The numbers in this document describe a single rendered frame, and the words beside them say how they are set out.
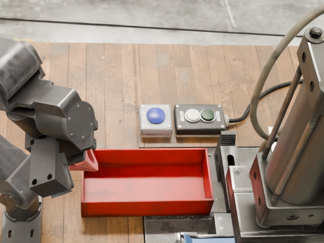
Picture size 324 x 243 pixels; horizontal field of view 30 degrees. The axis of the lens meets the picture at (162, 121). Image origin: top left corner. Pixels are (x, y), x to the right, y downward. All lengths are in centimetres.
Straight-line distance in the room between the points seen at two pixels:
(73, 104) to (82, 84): 57
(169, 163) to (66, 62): 35
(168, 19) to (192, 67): 141
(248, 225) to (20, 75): 38
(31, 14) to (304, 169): 221
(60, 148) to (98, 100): 45
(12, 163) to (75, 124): 27
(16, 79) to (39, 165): 13
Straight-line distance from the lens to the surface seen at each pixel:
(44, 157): 87
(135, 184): 121
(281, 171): 77
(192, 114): 128
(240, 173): 98
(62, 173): 86
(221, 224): 110
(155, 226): 118
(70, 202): 120
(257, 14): 293
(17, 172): 105
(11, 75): 82
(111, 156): 121
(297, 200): 80
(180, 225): 119
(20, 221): 117
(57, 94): 81
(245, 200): 91
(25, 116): 85
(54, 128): 81
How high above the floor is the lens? 195
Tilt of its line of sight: 53 degrees down
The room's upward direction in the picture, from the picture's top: 9 degrees clockwise
